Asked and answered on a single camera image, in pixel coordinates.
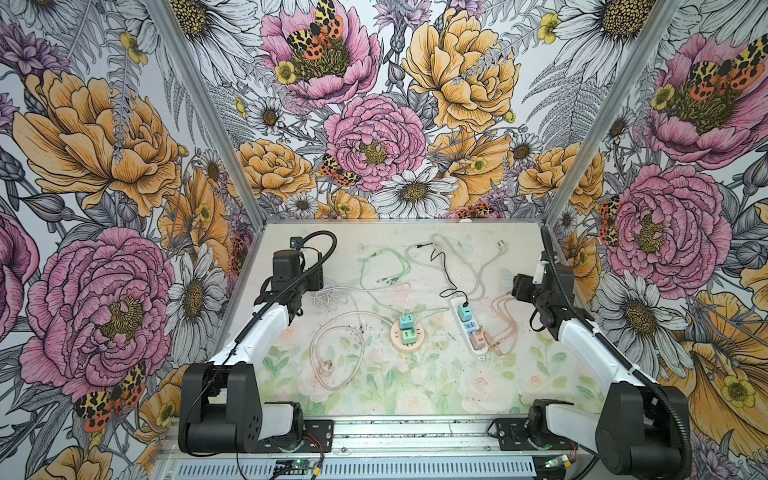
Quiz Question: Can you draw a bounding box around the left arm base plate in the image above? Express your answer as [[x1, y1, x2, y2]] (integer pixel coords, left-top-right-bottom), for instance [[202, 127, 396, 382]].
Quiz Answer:
[[263, 419, 335, 454]]

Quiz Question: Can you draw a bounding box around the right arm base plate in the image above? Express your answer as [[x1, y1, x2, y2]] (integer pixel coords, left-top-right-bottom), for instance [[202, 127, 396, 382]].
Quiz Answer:
[[493, 417, 573, 453]]

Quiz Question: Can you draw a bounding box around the round pink power socket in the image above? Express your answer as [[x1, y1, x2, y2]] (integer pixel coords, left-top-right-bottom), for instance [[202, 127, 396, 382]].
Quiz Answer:
[[390, 323, 426, 354]]

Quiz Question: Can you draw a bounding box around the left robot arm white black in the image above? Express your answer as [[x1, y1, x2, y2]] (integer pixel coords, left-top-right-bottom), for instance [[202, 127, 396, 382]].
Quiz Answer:
[[178, 249, 327, 457]]

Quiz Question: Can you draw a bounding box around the green thin cable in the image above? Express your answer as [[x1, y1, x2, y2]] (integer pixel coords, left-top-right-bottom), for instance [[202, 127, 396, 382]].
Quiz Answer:
[[358, 247, 451, 322]]

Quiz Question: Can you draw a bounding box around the white blue power strip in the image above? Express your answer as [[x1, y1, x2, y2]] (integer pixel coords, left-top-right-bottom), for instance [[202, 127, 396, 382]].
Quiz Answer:
[[449, 298, 489, 359]]

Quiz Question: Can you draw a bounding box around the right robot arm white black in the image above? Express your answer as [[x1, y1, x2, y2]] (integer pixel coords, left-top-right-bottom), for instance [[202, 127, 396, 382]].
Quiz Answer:
[[511, 261, 693, 479]]

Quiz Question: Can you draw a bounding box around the clear pink socket cable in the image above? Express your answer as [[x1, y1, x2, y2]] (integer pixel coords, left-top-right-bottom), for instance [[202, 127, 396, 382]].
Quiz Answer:
[[308, 309, 400, 392]]

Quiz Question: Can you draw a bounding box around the black thin cable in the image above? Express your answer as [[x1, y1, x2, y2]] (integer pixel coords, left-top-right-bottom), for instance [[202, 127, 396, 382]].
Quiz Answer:
[[415, 242, 469, 301]]

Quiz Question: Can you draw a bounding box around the teal green charger plug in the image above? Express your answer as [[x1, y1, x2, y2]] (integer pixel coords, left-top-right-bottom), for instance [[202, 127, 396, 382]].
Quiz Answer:
[[457, 304, 474, 323]]

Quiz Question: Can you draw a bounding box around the pink charger plug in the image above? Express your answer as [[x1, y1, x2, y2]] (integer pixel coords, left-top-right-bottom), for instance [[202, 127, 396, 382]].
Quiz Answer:
[[469, 330, 487, 351]]

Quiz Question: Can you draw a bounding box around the pink charger cable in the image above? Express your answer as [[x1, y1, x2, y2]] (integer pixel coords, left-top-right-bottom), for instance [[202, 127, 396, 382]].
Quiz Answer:
[[484, 292, 522, 356]]

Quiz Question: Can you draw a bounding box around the aluminium front rail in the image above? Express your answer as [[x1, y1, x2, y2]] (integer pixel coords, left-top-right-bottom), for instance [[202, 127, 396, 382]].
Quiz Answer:
[[150, 415, 610, 479]]

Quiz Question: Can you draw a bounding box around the white thin coiled cable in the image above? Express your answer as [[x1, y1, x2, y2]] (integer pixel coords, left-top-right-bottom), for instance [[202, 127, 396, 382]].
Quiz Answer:
[[310, 283, 361, 310]]

